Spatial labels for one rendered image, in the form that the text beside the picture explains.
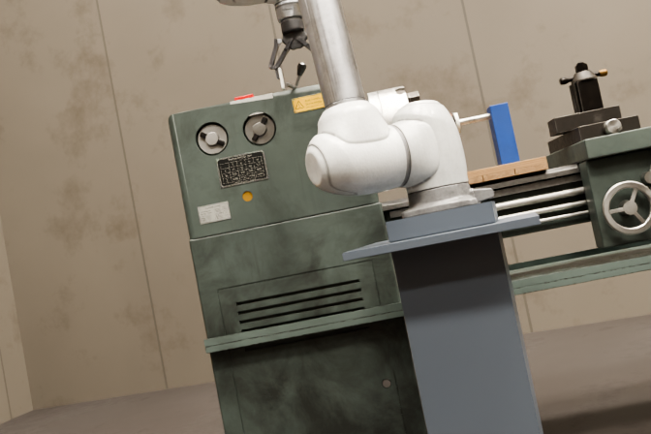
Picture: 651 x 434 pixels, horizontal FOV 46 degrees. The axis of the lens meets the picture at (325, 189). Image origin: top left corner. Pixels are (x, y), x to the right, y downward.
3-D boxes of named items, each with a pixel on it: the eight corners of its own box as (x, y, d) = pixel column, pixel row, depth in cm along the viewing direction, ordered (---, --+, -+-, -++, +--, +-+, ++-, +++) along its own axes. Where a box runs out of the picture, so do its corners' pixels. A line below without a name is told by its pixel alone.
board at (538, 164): (451, 188, 237) (449, 175, 237) (443, 193, 273) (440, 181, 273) (548, 169, 235) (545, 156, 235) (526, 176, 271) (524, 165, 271)
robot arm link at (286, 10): (300, -4, 245) (303, 15, 244) (303, 5, 254) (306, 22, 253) (272, 3, 245) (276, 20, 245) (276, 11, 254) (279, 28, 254)
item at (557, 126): (557, 133, 240) (553, 117, 241) (550, 137, 250) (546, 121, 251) (622, 120, 239) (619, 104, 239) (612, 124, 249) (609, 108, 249)
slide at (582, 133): (581, 141, 230) (577, 126, 230) (549, 154, 273) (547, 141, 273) (641, 129, 229) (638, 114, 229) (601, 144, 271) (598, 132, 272)
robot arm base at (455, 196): (494, 200, 177) (489, 176, 178) (401, 219, 183) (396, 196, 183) (496, 200, 195) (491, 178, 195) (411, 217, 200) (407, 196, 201)
